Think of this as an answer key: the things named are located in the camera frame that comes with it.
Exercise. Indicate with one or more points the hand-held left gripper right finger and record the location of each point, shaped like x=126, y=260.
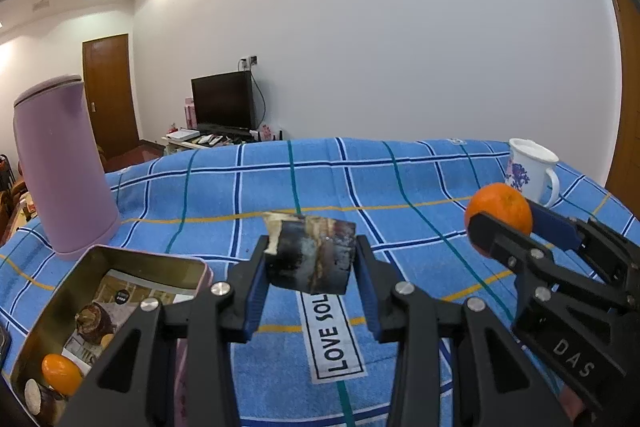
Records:
x=367, y=292

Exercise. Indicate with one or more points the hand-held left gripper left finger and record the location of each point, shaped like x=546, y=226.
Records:
x=255, y=292

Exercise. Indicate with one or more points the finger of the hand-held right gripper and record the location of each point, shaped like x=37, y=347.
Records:
x=555, y=222
x=500, y=242

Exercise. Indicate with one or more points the orange tangerine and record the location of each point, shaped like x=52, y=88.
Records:
x=60, y=372
x=500, y=207

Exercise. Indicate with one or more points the pink metal tin box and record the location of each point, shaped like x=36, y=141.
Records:
x=165, y=263

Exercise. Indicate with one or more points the small yellow-brown fruit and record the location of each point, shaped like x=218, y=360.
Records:
x=106, y=342

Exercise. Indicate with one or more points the dark cracked round fruit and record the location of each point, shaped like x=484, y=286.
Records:
x=95, y=324

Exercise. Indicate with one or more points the white mug with blue print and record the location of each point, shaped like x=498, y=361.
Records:
x=525, y=172

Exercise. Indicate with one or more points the blue plaid blanket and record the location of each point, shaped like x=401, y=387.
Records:
x=350, y=177

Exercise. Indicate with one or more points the printed paper leaflet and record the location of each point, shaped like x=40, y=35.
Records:
x=130, y=292

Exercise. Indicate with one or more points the pink floral box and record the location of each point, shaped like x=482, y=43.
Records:
x=269, y=133

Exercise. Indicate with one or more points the white television stand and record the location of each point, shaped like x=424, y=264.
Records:
x=172, y=148

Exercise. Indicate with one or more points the white flat box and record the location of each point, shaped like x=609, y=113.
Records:
x=182, y=135

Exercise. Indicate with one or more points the tall pink box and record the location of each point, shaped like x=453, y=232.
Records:
x=190, y=113

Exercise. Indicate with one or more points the black television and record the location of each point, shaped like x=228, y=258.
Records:
x=222, y=99

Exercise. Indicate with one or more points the pink electric kettle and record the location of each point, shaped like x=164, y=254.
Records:
x=65, y=182

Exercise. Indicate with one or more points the brown wooden door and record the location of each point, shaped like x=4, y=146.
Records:
x=110, y=82

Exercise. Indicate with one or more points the black smartphone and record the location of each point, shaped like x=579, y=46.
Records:
x=4, y=347

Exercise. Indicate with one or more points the wooden door frame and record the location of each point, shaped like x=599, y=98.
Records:
x=627, y=107

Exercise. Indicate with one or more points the wall socket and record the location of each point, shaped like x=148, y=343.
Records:
x=248, y=62

